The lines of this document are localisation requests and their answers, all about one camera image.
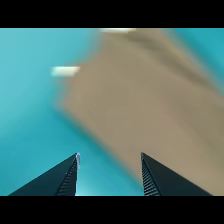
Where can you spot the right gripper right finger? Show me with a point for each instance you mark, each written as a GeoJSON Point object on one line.
{"type": "Point", "coordinates": [163, 181]}

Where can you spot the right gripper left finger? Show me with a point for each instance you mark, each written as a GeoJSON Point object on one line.
{"type": "Point", "coordinates": [58, 181]}

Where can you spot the tan shirt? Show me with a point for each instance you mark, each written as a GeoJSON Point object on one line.
{"type": "Point", "coordinates": [143, 100]}

